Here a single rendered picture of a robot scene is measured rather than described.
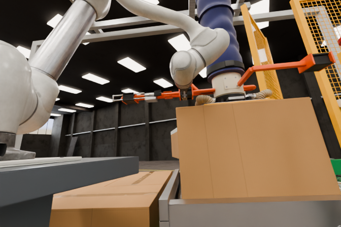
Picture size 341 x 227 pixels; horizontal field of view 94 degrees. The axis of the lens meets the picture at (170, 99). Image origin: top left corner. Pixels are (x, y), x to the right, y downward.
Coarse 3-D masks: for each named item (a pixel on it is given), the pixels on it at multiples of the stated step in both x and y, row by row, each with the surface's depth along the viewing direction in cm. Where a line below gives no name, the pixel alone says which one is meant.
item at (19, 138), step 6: (324, 12) 300; (324, 18) 297; (318, 24) 307; (324, 24) 294; (324, 30) 295; (330, 30) 289; (324, 36) 296; (336, 36) 284; (330, 42) 285; (336, 42) 281; (36, 48) 350; (330, 48) 286; (336, 48) 278; (30, 54) 346; (336, 54) 276; (336, 60) 277; (336, 66) 278; (18, 138) 298; (18, 144) 297
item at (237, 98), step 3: (255, 93) 91; (237, 96) 80; (240, 96) 80; (243, 96) 80; (246, 96) 91; (252, 96) 90; (213, 99) 92; (228, 99) 81; (231, 99) 80; (234, 99) 81; (237, 99) 81; (240, 99) 81; (252, 99) 90
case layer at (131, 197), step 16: (128, 176) 138; (144, 176) 133; (160, 176) 129; (64, 192) 95; (80, 192) 93; (96, 192) 91; (112, 192) 89; (128, 192) 87; (144, 192) 85; (160, 192) 89; (64, 208) 67; (80, 208) 66; (96, 208) 65; (112, 208) 65; (128, 208) 64; (144, 208) 64; (64, 224) 65; (80, 224) 64; (96, 224) 64; (112, 224) 63; (128, 224) 63; (144, 224) 62
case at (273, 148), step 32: (192, 128) 72; (224, 128) 70; (256, 128) 69; (288, 128) 68; (192, 160) 68; (224, 160) 67; (256, 160) 65; (288, 160) 64; (320, 160) 63; (192, 192) 64; (224, 192) 63; (256, 192) 62; (288, 192) 61; (320, 192) 60
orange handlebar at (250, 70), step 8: (272, 64) 68; (280, 64) 68; (288, 64) 67; (296, 64) 67; (304, 64) 66; (248, 72) 71; (240, 80) 82; (248, 88) 91; (136, 96) 96; (144, 96) 96; (160, 96) 96; (168, 96) 95; (176, 96) 98
